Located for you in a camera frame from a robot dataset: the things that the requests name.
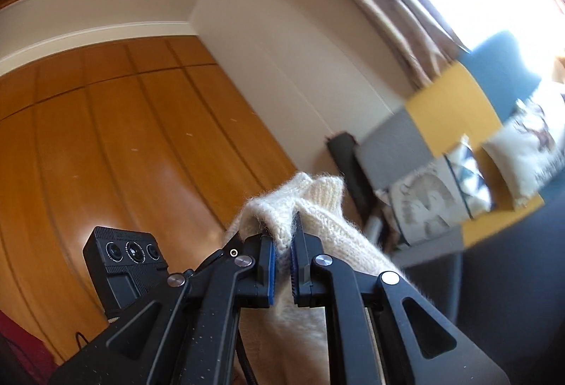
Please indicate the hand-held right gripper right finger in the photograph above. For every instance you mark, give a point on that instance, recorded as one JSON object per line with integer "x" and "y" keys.
{"x": 295, "y": 274}

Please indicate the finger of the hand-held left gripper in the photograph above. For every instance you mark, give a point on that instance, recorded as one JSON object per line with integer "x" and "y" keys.
{"x": 223, "y": 255}

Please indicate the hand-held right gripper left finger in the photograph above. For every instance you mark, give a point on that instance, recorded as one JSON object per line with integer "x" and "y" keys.
{"x": 267, "y": 274}

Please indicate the cream knit sweater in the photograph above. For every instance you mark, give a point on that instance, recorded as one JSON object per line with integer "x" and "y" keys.
{"x": 335, "y": 235}

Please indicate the dark red cloth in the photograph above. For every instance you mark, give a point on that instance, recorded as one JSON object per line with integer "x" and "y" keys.
{"x": 22, "y": 349}

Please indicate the wooden wardrobe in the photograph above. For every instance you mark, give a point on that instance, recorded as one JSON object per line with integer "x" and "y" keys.
{"x": 110, "y": 146}

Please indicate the tiger print pillow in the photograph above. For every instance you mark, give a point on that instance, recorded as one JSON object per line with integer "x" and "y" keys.
{"x": 423, "y": 199}

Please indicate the grey yellow blue sofa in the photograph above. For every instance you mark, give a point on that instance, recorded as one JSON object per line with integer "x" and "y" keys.
{"x": 446, "y": 111}

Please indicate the deer print pillow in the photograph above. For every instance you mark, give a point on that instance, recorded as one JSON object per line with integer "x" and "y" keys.
{"x": 516, "y": 151}

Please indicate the beige printed curtain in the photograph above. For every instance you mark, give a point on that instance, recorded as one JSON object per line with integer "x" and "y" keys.
{"x": 397, "y": 14}

